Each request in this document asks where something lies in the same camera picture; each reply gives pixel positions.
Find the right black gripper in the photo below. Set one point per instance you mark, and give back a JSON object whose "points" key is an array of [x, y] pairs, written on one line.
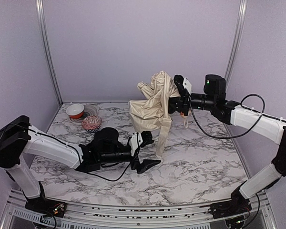
{"points": [[181, 102]]}

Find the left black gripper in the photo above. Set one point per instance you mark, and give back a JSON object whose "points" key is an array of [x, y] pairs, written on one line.
{"points": [[135, 160]]}

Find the cream and black umbrella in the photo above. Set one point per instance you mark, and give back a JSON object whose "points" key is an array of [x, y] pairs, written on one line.
{"points": [[153, 112]]}

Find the red patterned bowl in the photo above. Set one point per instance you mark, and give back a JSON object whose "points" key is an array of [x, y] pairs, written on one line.
{"points": [[92, 123]]}

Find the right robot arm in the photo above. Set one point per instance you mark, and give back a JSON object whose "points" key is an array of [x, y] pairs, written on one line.
{"points": [[234, 113]]}

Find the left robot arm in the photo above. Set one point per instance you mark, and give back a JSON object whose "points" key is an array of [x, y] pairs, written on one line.
{"points": [[20, 137]]}

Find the orange bowl white inside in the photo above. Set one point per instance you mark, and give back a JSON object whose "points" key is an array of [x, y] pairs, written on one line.
{"points": [[75, 111]]}

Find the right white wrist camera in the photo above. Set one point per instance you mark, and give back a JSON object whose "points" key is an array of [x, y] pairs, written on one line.
{"points": [[183, 85]]}

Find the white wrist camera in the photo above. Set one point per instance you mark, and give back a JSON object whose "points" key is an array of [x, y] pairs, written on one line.
{"points": [[183, 85], [139, 140]]}

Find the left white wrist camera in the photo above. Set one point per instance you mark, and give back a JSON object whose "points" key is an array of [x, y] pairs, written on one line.
{"points": [[139, 140]]}

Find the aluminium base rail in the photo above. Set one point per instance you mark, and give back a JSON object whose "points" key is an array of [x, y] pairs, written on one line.
{"points": [[95, 216]]}

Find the right aluminium frame post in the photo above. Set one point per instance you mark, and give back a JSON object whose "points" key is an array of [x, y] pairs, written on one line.
{"points": [[237, 39]]}

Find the aluminium frame post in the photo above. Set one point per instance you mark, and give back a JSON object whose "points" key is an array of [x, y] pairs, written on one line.
{"points": [[237, 39], [47, 50]]}

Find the left aluminium frame post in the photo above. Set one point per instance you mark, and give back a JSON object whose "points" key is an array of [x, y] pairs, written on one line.
{"points": [[47, 50]]}

